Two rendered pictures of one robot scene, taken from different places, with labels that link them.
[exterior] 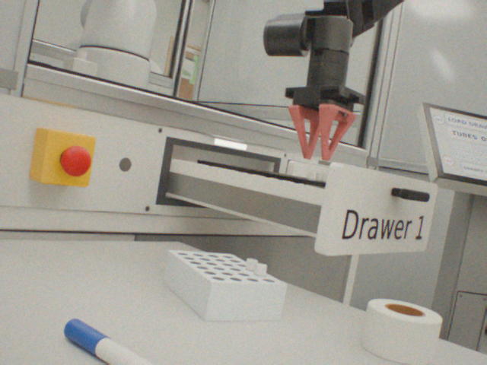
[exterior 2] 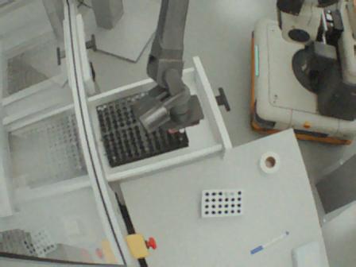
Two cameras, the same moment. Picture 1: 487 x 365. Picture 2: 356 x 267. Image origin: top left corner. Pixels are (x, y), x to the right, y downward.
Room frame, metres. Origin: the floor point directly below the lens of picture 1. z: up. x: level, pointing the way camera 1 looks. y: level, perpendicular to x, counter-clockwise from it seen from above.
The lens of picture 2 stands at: (0.54, 0.24, 1.97)
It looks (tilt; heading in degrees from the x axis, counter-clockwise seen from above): 71 degrees down; 299
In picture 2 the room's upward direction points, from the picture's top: straight up
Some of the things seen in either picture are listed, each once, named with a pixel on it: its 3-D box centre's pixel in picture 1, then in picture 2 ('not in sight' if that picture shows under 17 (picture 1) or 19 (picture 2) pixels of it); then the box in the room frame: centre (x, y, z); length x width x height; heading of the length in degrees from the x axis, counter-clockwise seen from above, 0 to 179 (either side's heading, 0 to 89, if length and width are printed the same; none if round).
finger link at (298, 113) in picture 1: (318, 127); not in sight; (0.72, -0.09, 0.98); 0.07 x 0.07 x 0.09; 46
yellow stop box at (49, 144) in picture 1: (63, 157); (139, 246); (0.66, 0.25, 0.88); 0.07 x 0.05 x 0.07; 136
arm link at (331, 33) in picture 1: (327, 38); (176, 99); (0.73, -0.08, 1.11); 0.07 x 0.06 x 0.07; 65
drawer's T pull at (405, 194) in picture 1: (407, 194); (220, 100); (0.66, -0.22, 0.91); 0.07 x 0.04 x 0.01; 136
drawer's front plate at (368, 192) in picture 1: (385, 213); (210, 106); (0.68, -0.20, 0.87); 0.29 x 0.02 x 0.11; 136
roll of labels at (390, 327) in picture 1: (400, 330); (268, 164); (0.45, -0.17, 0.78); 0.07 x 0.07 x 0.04
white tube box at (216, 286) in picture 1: (220, 283); (222, 203); (0.52, 0.01, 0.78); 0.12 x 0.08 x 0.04; 29
